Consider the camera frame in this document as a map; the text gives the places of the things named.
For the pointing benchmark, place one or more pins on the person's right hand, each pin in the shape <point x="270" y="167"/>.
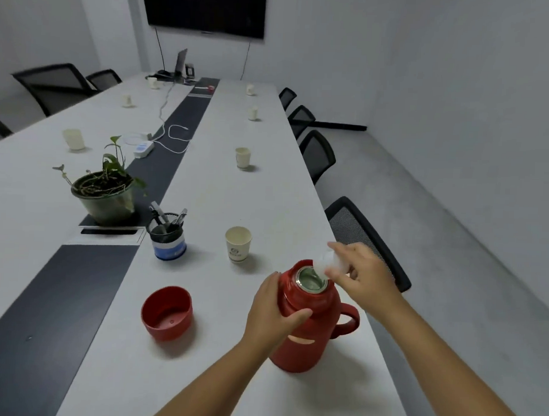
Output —
<point x="371" y="281"/>

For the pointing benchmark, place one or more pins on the red thermos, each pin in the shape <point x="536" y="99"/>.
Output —
<point x="296" y="350"/>

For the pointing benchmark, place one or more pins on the person's left forearm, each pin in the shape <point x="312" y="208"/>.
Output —
<point x="205" y="387"/>

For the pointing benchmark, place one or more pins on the white thermos stopper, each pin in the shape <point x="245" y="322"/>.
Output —
<point x="323" y="263"/>

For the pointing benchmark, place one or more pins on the person's right forearm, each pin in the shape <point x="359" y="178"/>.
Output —
<point x="453" y="369"/>

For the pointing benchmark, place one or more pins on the white conference table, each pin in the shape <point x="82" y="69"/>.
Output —
<point x="266" y="192"/>

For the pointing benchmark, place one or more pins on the white charger plug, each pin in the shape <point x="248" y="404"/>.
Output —
<point x="147" y="135"/>

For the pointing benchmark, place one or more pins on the red thermos lid cup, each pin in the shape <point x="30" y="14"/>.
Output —
<point x="167" y="321"/>

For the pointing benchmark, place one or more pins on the potted green plant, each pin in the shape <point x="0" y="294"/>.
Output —
<point x="106" y="204"/>

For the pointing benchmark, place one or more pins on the black white marker pen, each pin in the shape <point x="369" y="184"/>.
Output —
<point x="158" y="210"/>

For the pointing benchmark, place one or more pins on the black mesh pen holder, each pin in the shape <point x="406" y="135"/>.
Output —
<point x="169" y="249"/>

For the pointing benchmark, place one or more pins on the dark glass jar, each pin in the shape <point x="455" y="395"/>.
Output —
<point x="190" y="70"/>

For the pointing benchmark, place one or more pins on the white power strip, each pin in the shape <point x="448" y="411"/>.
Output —
<point x="143" y="149"/>

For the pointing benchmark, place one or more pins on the black wall television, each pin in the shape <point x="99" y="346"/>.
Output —
<point x="205" y="10"/>

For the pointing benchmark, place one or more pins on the grey laptop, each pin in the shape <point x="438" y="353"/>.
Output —
<point x="181" y="61"/>

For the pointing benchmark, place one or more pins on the person's left hand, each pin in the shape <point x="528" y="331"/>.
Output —
<point x="266" y="317"/>

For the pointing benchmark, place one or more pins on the silver utility knife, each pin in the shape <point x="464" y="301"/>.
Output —
<point x="181" y="216"/>

